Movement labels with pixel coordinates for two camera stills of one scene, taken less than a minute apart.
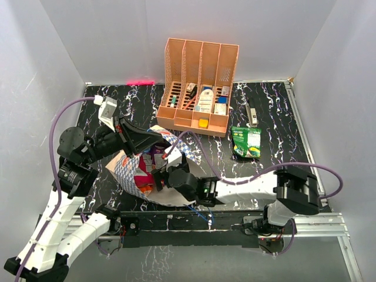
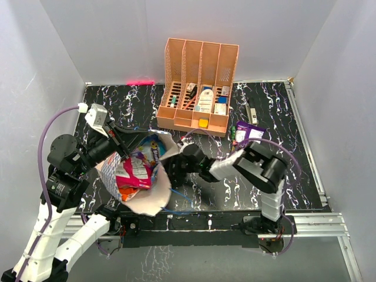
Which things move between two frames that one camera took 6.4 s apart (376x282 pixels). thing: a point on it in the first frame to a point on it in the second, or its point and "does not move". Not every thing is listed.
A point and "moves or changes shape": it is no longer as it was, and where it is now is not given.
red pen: [189, 102] does not move
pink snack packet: [142, 177] moves or changes shape
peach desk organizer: [198, 76] does not move
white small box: [220, 108] does not move
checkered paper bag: [145, 173] to [149, 202]
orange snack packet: [145, 189] to [124, 192]
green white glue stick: [173, 101] does not move
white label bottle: [205, 101] does not move
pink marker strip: [140, 82] does not move
